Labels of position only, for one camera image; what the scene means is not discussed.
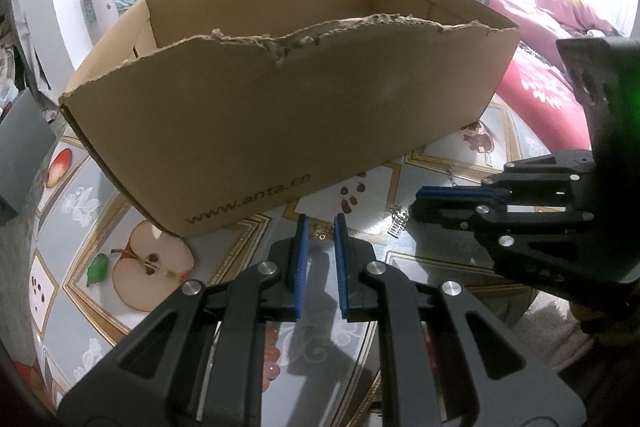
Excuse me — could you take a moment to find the brown cardboard box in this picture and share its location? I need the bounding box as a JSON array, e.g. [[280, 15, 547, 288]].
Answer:
[[60, 0, 520, 236]]

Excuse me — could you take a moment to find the pink floral bed quilt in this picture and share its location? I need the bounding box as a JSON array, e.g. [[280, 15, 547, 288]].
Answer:
[[477, 0, 618, 152]]

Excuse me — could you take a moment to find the fruit pattern tablecloth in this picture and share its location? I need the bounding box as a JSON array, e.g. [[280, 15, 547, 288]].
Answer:
[[27, 98, 557, 427]]

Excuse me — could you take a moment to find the grey flat board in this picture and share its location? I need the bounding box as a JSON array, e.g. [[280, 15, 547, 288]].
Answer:
[[0, 90, 55, 225]]

